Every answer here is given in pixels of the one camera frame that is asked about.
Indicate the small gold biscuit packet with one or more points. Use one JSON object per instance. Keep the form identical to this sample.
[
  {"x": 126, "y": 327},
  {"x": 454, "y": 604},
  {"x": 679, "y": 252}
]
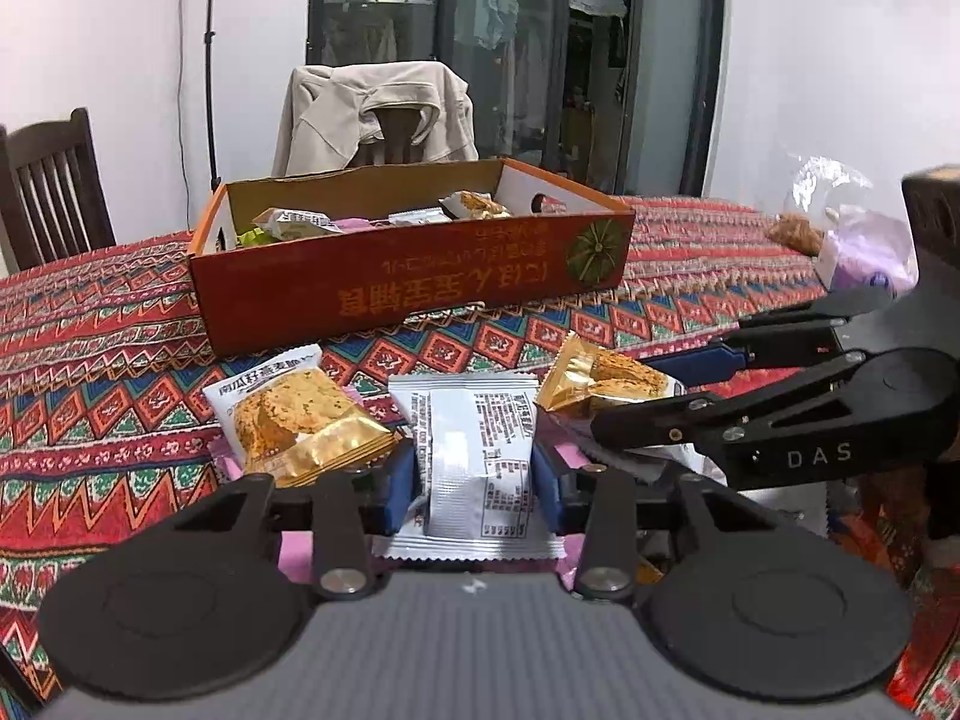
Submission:
[{"x": 476, "y": 204}]

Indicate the white gold biscuit packet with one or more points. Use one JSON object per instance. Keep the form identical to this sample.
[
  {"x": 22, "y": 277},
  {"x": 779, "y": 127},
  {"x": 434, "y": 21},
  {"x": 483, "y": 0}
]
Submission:
[{"x": 300, "y": 412}]

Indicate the studio light on black stand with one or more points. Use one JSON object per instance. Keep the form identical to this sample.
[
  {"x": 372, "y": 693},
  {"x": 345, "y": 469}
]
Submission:
[{"x": 212, "y": 75}]

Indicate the patterned red tablecloth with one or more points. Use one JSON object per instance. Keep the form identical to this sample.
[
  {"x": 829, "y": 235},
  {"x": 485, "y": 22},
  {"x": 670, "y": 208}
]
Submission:
[{"x": 112, "y": 360}]

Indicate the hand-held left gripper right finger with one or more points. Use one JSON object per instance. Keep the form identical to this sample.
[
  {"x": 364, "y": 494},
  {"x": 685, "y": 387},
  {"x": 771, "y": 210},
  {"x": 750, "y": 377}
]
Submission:
[{"x": 547, "y": 491}]

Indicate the purple tissue pack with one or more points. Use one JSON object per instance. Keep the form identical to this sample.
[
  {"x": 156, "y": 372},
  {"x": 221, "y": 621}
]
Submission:
[{"x": 862, "y": 247}]

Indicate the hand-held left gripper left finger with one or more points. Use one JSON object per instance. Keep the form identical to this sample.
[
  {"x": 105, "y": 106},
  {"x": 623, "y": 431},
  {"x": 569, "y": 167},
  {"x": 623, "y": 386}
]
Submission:
[{"x": 394, "y": 491}]

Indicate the white packet with printed back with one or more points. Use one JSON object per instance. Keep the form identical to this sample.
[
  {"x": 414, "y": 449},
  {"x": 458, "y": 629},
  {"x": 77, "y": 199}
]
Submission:
[{"x": 476, "y": 457}]

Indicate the brown wooden chair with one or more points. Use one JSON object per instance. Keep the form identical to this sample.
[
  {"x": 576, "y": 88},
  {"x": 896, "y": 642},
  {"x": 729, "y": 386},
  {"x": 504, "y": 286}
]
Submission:
[{"x": 397, "y": 135}]

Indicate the red snack bag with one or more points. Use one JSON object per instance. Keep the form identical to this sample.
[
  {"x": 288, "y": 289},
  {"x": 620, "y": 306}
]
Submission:
[{"x": 870, "y": 532}]

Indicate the white silver snack packet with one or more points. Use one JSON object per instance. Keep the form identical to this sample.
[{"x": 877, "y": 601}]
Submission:
[{"x": 296, "y": 223}]

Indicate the beige jacket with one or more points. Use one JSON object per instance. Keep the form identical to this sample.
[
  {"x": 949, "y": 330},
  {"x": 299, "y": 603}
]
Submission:
[{"x": 330, "y": 120}]

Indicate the clear plastic bag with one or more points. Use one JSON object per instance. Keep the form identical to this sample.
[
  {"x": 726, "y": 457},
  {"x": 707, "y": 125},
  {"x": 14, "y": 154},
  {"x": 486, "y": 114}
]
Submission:
[{"x": 817, "y": 180}]

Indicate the brown dried snack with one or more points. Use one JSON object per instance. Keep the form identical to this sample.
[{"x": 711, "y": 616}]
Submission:
[{"x": 799, "y": 234}]

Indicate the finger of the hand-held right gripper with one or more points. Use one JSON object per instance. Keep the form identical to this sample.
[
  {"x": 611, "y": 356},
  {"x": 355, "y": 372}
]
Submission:
[
  {"x": 701, "y": 364},
  {"x": 660, "y": 424}
]

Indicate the black framed sliding glass door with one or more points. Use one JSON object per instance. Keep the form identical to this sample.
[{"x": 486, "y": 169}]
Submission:
[{"x": 540, "y": 105}]

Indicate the green snack packet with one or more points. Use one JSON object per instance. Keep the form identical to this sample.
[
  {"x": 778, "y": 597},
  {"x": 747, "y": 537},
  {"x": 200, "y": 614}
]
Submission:
[{"x": 253, "y": 238}]

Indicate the dark slatted wooden chair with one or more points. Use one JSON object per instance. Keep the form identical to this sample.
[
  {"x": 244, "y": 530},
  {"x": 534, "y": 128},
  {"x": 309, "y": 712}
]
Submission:
[{"x": 52, "y": 180}]

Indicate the orange cardboard box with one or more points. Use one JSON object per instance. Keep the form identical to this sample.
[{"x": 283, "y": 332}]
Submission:
[{"x": 450, "y": 292}]

